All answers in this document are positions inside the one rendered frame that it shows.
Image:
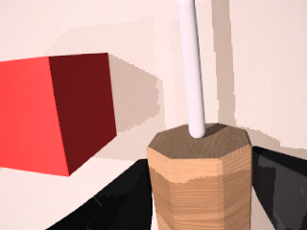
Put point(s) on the red cube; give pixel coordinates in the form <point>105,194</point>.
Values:
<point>55,112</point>

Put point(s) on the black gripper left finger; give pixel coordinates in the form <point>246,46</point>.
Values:
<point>126,203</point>

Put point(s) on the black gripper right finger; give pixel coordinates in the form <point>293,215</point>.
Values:
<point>280,182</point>

